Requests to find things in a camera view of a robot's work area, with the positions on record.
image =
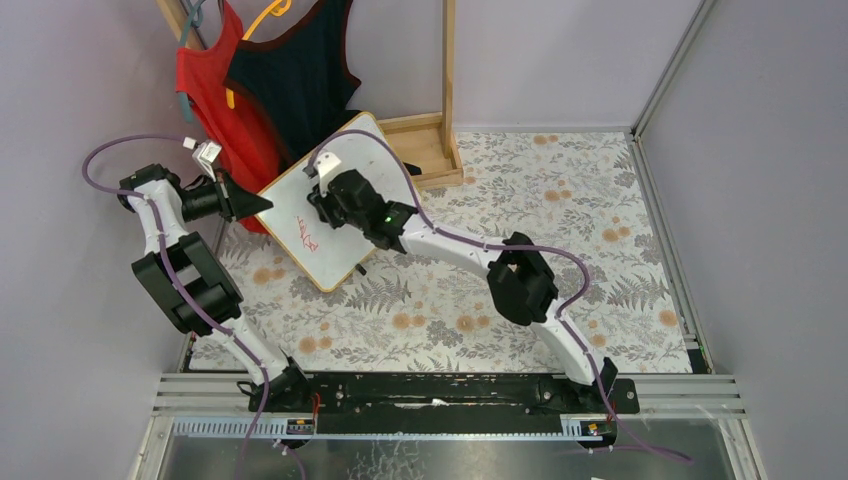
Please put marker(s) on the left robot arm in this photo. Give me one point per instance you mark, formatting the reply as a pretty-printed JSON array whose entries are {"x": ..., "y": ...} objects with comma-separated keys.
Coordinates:
[{"x": 185, "y": 278}]

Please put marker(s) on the wooden clothes rack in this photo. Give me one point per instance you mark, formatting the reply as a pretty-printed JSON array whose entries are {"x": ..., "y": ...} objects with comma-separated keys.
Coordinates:
[{"x": 428, "y": 140}]

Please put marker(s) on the yellow framed whiteboard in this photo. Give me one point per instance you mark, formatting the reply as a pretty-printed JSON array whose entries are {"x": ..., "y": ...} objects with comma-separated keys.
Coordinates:
[{"x": 326, "y": 255}]

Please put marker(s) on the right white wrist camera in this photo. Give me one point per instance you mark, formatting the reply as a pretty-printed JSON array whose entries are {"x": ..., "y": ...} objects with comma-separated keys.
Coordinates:
[{"x": 321, "y": 168}]

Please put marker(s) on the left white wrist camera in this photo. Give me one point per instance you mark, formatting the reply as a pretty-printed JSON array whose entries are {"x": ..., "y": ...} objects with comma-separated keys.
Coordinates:
[{"x": 205, "y": 154}]

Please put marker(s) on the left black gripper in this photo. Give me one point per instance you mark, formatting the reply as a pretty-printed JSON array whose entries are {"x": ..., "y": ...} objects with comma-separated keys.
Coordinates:
[{"x": 223, "y": 198}]

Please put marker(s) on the navy tank top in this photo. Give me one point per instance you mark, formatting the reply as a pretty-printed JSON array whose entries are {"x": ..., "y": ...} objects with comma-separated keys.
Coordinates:
[{"x": 299, "y": 83}]

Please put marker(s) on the red tank top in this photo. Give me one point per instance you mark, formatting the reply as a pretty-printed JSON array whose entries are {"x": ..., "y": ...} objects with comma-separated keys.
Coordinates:
[{"x": 249, "y": 152}]

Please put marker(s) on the floral table mat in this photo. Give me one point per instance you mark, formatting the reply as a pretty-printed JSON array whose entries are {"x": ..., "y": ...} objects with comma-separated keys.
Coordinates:
[{"x": 578, "y": 192}]

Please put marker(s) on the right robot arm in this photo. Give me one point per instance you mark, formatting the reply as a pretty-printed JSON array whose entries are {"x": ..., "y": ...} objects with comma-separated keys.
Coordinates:
[{"x": 520, "y": 281}]

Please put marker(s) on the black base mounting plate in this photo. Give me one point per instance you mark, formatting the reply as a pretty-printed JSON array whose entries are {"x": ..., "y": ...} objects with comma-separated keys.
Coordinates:
[{"x": 431, "y": 403}]

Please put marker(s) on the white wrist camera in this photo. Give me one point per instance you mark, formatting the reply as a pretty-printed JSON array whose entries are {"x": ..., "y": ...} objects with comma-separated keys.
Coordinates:
[
  {"x": 321, "y": 168},
  {"x": 205, "y": 154}
]

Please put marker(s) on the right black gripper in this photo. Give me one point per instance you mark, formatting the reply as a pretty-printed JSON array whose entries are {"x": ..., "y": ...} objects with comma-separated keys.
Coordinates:
[{"x": 324, "y": 206}]

